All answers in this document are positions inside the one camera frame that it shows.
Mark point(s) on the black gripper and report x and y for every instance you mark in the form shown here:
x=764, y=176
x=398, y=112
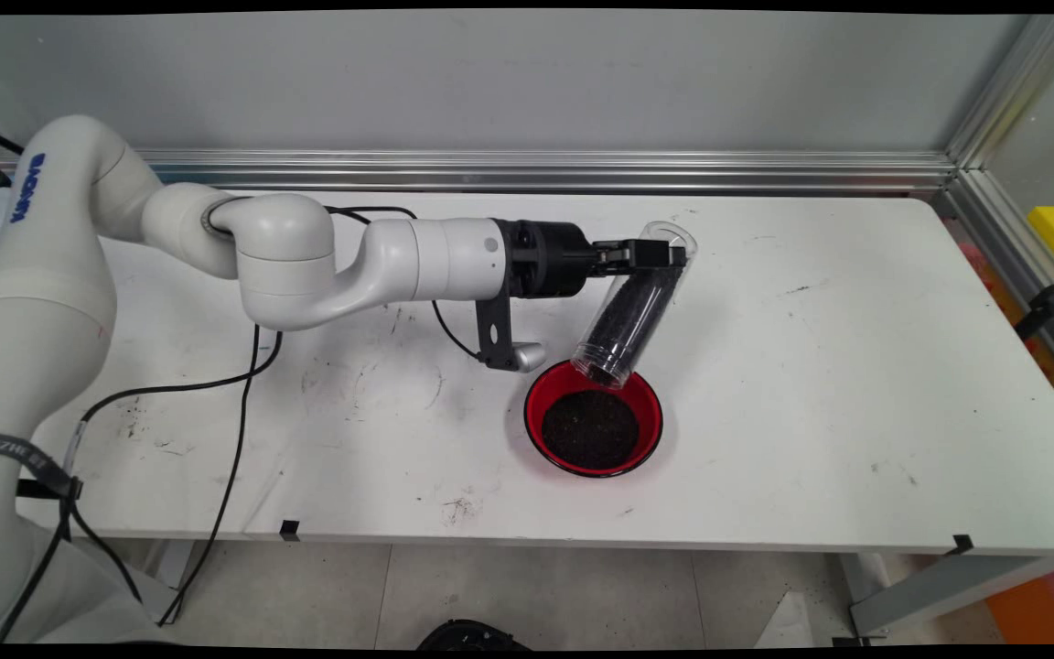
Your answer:
x=545, y=261

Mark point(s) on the clear plastic jar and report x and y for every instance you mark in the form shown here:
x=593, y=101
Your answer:
x=673, y=233

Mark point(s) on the black granules heap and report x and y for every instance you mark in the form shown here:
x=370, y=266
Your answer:
x=628, y=316
x=591, y=432

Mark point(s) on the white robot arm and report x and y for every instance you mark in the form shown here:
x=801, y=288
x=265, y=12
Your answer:
x=307, y=265

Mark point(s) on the red bowl with black rim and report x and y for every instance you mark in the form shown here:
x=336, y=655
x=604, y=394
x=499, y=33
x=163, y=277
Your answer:
x=541, y=403

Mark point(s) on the black clamp stand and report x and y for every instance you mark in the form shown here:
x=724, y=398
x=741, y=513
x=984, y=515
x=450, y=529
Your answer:
x=1048, y=302

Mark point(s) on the black tape marker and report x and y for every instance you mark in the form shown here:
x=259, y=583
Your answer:
x=962, y=545
x=289, y=530

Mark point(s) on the black round floor object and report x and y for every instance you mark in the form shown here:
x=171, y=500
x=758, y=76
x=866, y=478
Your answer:
x=467, y=636

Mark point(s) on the grey table leg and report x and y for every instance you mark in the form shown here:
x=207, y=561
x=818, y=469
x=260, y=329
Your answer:
x=939, y=586

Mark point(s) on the orange floor object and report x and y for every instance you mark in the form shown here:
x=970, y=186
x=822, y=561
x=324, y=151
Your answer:
x=1039, y=609

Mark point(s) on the white table leg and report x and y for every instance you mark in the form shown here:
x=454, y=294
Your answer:
x=175, y=577

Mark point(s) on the long aluminium frame rail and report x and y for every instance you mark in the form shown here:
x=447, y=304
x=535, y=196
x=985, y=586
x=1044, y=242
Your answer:
x=673, y=169

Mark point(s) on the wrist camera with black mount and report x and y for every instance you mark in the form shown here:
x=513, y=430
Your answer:
x=495, y=334

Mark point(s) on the short aluminium frame rail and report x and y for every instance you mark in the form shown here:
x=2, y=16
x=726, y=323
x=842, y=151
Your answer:
x=1003, y=247

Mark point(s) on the aluminium frame post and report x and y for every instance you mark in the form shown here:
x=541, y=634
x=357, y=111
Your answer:
x=1003, y=91

